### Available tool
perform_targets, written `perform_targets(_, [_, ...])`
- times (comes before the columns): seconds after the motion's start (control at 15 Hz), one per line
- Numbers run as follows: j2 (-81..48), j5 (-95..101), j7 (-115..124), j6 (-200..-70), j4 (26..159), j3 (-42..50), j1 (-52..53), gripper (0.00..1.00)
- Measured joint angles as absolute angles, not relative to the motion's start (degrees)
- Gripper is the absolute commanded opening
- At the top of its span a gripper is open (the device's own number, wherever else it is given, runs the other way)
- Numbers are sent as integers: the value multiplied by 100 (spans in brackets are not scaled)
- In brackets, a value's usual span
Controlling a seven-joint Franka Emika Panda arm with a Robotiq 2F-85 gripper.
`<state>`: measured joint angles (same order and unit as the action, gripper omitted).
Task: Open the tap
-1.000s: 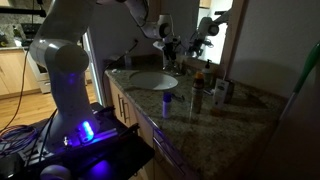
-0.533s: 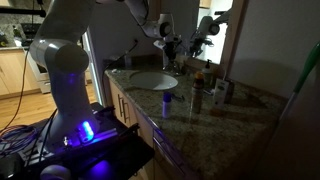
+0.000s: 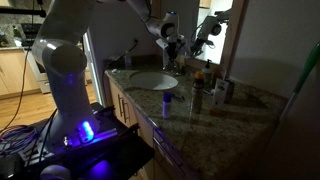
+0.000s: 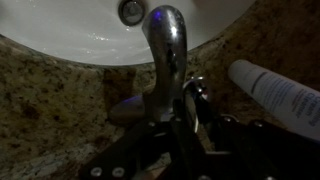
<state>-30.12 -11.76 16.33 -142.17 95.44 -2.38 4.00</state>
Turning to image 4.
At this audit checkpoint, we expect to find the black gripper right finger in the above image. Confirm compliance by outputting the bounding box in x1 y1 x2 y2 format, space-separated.
205 114 320 180

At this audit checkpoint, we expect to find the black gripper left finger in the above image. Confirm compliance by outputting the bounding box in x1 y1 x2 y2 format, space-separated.
78 117 176 180

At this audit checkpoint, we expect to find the chrome faucet lever handle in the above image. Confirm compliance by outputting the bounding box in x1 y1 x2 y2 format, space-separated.
181 76 210 134

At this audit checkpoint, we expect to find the white cream tube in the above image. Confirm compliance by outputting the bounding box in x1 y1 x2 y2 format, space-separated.
227 59 320 143

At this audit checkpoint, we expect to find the chrome faucet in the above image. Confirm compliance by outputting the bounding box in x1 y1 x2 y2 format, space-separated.
108 4 189 127

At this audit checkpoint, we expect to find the white oval sink basin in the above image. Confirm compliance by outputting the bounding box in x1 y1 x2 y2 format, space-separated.
0 0 258 67

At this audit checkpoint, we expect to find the metal sink drain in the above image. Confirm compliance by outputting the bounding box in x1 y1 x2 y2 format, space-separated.
117 0 148 27

